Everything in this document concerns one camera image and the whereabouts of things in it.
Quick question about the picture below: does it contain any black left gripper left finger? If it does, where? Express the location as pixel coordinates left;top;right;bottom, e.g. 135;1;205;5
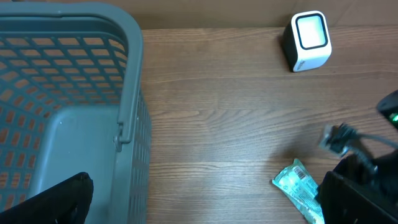
1;172;94;224

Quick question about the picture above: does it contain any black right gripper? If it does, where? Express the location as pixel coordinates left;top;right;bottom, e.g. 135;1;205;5
333;152;397;205

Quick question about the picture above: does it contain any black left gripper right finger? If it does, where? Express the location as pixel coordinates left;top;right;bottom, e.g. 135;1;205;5
317;171;397;224

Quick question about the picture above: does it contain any mint green wipes packet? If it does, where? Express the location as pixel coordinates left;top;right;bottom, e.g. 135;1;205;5
272;159;325;224

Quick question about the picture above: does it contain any white barcode scanner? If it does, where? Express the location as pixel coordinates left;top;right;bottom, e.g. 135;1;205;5
281;11;332;72

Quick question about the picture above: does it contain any grey plastic mesh basket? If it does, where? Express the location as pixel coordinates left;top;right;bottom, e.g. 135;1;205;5
1;2;152;224

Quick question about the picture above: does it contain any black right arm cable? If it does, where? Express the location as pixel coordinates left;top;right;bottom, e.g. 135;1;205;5
348;132;398;178

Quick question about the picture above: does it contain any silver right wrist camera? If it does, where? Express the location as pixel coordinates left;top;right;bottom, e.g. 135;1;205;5
318;124;358;157

